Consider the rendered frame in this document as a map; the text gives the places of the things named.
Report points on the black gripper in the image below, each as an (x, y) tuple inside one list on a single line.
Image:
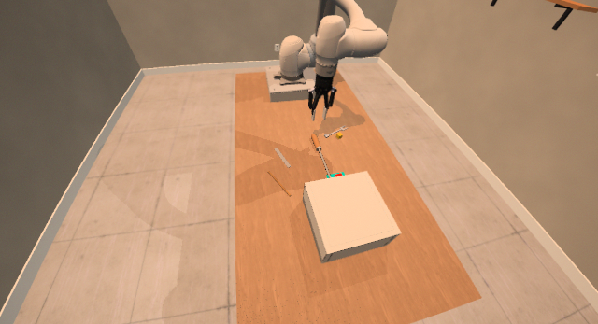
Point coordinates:
[(321, 84)]

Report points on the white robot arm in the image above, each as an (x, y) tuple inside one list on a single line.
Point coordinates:
[(330, 43)]

